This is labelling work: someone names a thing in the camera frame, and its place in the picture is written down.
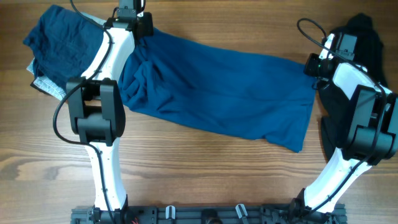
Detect black garment with white logo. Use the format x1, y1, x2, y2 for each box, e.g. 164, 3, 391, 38
318, 13, 388, 160

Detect blue polo shirt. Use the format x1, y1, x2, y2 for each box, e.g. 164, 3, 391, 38
118, 30, 315, 152

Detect folded dark blue garment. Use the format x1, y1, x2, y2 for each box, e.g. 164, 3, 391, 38
23, 5, 104, 90

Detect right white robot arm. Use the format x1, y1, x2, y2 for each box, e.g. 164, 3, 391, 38
288, 54, 397, 223

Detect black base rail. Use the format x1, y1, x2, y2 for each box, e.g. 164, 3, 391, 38
70, 204, 348, 224

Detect folded light grey garment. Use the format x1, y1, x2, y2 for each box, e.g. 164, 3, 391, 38
26, 12, 106, 100

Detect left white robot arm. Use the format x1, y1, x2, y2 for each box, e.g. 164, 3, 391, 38
66, 11, 154, 221

